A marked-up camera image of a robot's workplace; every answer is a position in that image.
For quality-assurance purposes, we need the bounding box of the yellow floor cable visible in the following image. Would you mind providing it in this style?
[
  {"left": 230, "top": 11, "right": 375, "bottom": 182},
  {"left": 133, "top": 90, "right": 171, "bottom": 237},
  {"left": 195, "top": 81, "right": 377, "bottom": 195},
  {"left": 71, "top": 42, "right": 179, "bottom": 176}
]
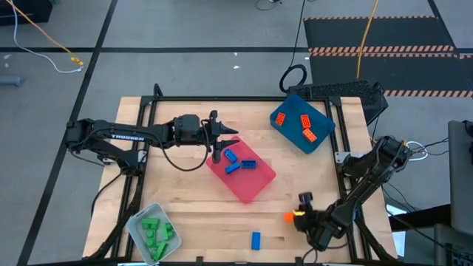
[{"left": 5, "top": 0, "right": 84, "bottom": 67}]

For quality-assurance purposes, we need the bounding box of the pink translucent plastic bin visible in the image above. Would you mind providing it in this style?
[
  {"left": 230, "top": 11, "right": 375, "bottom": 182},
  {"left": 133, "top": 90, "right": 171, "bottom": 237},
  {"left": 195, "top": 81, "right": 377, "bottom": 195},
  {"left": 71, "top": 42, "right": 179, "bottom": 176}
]
[{"left": 205, "top": 135, "right": 277, "bottom": 205}]

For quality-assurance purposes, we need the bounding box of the black floor box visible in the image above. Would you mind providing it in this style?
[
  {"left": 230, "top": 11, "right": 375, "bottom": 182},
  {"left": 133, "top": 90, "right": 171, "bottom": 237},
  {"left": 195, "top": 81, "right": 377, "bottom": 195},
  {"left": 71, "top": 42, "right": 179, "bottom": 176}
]
[{"left": 0, "top": 0, "right": 53, "bottom": 26}]

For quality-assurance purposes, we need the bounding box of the yellow hanging cable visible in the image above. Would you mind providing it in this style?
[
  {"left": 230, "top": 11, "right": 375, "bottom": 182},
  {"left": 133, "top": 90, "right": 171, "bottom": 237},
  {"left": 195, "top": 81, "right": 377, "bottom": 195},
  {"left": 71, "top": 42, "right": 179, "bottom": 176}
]
[{"left": 355, "top": 0, "right": 380, "bottom": 79}]

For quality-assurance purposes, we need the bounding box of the white floor cable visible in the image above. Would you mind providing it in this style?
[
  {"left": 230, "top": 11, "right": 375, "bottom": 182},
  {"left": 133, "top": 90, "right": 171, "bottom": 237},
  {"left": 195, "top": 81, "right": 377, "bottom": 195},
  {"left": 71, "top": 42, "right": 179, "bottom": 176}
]
[{"left": 10, "top": 0, "right": 83, "bottom": 74}]

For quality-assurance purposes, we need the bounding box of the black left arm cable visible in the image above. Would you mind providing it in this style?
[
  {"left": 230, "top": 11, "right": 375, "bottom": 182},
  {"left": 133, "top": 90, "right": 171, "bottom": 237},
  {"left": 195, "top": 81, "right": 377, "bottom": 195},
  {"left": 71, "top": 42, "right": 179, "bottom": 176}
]
[{"left": 158, "top": 136, "right": 211, "bottom": 173}]

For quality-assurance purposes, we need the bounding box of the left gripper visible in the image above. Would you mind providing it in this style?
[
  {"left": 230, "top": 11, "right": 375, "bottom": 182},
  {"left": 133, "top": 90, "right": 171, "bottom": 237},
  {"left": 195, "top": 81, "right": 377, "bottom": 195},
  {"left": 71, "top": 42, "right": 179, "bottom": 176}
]
[{"left": 172, "top": 109, "right": 241, "bottom": 164}]

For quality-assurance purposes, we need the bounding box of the teal plastic bin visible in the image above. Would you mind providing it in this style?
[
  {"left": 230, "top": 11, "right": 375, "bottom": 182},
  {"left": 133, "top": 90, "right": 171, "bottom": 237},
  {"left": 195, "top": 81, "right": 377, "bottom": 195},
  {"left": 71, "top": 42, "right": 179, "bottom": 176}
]
[{"left": 269, "top": 93, "right": 337, "bottom": 155}]

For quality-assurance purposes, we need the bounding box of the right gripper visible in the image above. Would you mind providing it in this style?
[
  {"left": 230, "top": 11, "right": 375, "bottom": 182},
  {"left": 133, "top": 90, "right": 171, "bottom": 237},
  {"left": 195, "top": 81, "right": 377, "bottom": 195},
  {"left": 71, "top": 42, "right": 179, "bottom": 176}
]
[{"left": 293, "top": 191, "right": 343, "bottom": 252}]

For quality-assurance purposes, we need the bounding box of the black looped floor cable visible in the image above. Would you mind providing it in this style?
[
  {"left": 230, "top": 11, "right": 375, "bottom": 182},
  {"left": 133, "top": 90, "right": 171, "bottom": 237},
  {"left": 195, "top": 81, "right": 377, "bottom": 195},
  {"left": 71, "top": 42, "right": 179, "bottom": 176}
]
[{"left": 254, "top": 0, "right": 284, "bottom": 11}]

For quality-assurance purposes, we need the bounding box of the black hanging cable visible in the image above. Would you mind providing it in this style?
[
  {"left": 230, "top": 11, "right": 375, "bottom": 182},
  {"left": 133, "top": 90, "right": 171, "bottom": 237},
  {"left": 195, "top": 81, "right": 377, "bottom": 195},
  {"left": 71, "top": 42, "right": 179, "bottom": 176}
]
[{"left": 279, "top": 0, "right": 308, "bottom": 94}]

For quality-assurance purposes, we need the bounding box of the black perforated pedal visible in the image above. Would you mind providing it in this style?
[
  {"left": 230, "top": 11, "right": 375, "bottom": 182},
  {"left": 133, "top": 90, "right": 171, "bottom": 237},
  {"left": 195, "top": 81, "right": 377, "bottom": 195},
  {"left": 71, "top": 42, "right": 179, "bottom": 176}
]
[{"left": 287, "top": 80, "right": 389, "bottom": 126}]

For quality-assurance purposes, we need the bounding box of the white cable loop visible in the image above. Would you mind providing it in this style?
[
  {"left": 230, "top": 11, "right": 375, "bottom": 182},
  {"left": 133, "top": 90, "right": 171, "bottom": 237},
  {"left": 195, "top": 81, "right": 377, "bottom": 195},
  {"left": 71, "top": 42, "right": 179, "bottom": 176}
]
[{"left": 404, "top": 140, "right": 426, "bottom": 162}]

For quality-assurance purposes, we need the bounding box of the grey floor object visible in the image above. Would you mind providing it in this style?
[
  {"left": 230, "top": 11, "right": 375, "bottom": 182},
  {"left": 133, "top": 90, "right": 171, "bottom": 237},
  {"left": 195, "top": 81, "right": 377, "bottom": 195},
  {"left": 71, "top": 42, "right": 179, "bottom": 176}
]
[{"left": 0, "top": 75, "right": 24, "bottom": 87}]

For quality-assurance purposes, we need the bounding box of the black aluminium table frame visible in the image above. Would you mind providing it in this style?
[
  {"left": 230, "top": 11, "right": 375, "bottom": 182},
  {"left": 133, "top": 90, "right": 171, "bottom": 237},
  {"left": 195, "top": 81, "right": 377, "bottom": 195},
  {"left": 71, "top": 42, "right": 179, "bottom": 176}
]
[{"left": 83, "top": 83, "right": 398, "bottom": 266}]

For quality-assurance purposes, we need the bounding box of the black hazard striped floor mat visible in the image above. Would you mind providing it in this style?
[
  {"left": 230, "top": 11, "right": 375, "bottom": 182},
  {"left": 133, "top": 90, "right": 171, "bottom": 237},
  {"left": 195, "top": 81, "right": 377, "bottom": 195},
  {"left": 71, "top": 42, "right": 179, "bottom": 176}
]
[{"left": 302, "top": 15, "right": 473, "bottom": 99}]

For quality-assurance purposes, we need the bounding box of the grey plastic bin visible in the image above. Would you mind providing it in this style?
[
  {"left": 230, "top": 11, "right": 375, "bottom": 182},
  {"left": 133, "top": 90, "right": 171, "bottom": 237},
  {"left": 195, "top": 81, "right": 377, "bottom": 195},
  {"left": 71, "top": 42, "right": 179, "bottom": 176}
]
[{"left": 126, "top": 202, "right": 183, "bottom": 266}]

